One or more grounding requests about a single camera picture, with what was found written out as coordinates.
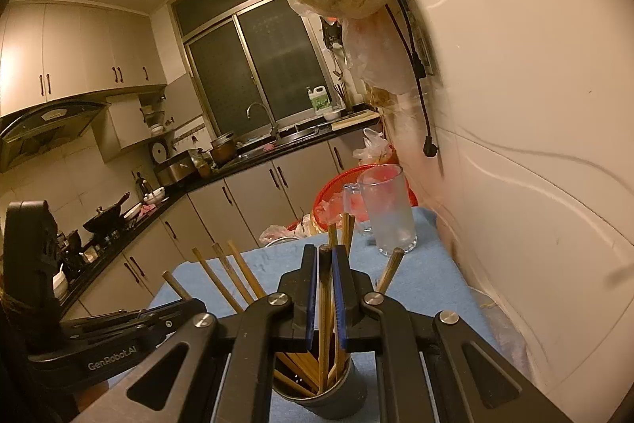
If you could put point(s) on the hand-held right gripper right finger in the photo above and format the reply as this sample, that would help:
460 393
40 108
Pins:
338 304

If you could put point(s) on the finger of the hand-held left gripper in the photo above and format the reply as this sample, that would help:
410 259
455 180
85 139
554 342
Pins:
124 324

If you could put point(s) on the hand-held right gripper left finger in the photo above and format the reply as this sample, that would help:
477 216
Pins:
310 304

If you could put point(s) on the bundle of brown chopsticks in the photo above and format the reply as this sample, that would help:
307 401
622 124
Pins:
297 366

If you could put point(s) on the grey cup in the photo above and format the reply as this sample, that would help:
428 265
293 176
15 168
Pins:
342 398

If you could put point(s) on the plastic bags beside basket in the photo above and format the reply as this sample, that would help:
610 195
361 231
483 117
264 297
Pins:
285 232

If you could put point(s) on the black wok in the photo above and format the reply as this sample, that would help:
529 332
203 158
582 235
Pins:
104 217

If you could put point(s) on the glass mug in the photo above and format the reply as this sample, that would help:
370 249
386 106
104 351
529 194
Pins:
391 215

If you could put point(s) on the red plastic basket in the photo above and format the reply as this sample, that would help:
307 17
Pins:
332 200

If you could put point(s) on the blue table mat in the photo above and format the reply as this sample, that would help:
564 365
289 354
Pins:
446 284

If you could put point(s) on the base kitchen cabinets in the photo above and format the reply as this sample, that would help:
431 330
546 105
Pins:
247 200

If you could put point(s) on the white bowl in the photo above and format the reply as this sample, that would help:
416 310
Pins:
154 196

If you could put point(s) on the range hood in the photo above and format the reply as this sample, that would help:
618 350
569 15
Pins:
44 130

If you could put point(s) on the metal toaster oven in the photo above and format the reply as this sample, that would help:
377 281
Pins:
174 173

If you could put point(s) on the crumpled white plastic bag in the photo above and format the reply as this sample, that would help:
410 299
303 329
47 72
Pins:
371 148

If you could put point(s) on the steel kitchen sink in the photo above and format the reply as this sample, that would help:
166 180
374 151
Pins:
267 144

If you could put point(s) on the round kitchen scale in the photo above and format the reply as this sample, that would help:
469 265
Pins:
160 152

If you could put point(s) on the brown cooking pot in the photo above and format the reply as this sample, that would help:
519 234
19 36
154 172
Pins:
224 149

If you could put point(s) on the wooden cutting board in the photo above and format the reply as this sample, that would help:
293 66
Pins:
354 120

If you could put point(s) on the open shelf with dishes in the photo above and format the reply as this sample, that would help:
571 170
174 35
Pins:
153 115

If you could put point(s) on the metal sink faucet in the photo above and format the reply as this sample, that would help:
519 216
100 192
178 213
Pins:
260 115

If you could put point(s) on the white detergent bottle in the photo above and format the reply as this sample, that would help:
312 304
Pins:
319 100

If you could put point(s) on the countertop utensil holder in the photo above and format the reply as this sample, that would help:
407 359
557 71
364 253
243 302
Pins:
341 96

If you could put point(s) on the upper kitchen cabinets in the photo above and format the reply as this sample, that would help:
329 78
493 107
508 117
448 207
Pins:
74 51

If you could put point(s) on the hanging white plastic bags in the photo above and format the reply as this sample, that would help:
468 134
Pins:
381 56

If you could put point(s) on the kitchen window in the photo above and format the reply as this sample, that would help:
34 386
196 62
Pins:
247 56

